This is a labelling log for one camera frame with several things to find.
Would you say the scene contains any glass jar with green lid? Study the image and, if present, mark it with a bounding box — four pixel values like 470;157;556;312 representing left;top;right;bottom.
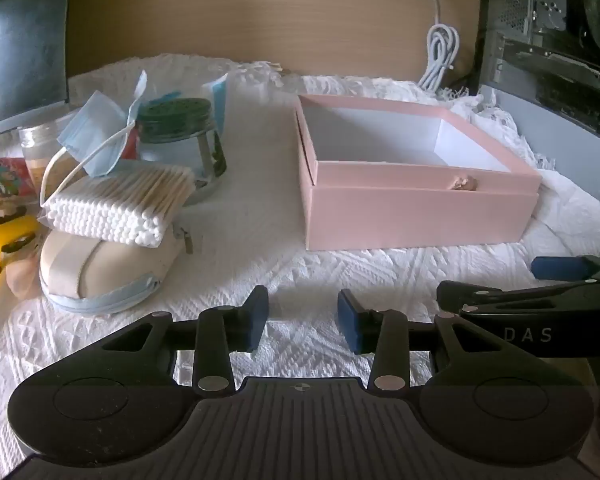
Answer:
135;97;229;206

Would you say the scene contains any pink cardboard box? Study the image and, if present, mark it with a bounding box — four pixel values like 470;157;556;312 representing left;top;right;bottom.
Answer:
294;93;543;252

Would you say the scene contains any clear jar with tan lid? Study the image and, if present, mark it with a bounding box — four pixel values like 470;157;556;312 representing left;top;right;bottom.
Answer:
18;122;82;197

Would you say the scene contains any pack of cotton swabs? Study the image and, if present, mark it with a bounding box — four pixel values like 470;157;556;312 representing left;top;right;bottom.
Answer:
37;162;197;250

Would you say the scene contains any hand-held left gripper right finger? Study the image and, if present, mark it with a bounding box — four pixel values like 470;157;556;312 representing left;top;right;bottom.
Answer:
336;289;525;396

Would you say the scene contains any white cable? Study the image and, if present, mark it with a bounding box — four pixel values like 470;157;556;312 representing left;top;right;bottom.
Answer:
409;0;462;94

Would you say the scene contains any white textured blanket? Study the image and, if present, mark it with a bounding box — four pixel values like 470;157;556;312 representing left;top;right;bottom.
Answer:
0;52;600;480

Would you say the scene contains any red printed packet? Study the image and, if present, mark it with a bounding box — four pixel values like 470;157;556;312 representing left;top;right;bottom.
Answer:
0;155;36;207

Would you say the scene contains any black monitor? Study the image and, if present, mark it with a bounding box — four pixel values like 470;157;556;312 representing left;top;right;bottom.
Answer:
0;0;77;142

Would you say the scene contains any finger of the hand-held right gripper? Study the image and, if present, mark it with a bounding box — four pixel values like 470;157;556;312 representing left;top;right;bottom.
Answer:
531;252;600;282
436;280;600;319

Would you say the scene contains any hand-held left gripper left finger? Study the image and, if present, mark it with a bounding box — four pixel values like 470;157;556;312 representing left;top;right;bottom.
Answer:
87;285;271;397

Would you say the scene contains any blue face mask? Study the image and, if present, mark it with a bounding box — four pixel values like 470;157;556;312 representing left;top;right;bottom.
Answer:
201;72;231;134
40;70;152;209

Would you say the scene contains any computer case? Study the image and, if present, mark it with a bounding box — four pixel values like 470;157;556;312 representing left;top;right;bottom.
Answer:
472;0;600;222

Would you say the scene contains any small pink toy figure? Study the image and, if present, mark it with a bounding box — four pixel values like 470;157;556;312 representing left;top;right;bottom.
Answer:
4;249;44;302

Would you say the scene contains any beige zipper pouch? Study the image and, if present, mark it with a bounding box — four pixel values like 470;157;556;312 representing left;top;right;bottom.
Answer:
38;227;197;316

